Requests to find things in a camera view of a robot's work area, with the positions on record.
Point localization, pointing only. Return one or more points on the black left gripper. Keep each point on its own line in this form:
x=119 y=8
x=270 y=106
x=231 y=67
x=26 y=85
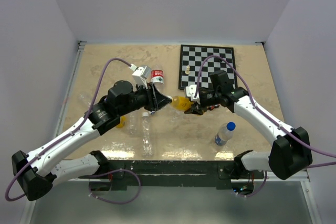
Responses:
x=154 y=97

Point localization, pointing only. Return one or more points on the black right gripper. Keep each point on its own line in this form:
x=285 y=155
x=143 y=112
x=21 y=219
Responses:
x=195 y=109

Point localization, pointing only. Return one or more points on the yellow tea bottle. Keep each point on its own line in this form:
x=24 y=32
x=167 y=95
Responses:
x=181 y=103

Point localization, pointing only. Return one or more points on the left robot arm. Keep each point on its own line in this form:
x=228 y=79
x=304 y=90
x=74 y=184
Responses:
x=39 y=170

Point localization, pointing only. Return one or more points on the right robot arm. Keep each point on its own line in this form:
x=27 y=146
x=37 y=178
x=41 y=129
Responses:
x=290 y=148

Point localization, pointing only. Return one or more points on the red label clear bottle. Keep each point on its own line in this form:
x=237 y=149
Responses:
x=157 y=77

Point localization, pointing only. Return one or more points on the clear bottle white cap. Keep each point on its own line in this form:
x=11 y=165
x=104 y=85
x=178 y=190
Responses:
x=139 y=122

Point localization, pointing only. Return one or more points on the blue cap Pepsi bottle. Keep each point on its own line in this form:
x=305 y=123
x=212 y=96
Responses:
x=225 y=133

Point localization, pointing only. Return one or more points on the long clear crushed bottle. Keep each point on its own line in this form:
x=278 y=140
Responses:
x=146 y=135

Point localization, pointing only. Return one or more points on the clear bottle far left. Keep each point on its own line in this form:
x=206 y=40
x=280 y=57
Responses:
x=85 y=99

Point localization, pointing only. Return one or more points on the cartoon fridge magnet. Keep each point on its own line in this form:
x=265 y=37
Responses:
x=213 y=107

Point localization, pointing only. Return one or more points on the white chess piece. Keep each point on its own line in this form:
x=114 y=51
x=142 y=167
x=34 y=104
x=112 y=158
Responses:
x=187 y=71

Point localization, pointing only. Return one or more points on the black white chessboard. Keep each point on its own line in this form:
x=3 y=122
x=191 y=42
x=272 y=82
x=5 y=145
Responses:
x=194 y=55

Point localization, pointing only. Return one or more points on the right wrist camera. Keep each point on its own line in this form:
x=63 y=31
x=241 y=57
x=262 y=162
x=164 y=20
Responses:
x=190 y=93

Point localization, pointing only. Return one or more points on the black base frame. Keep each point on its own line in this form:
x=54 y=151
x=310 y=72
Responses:
x=216 y=174

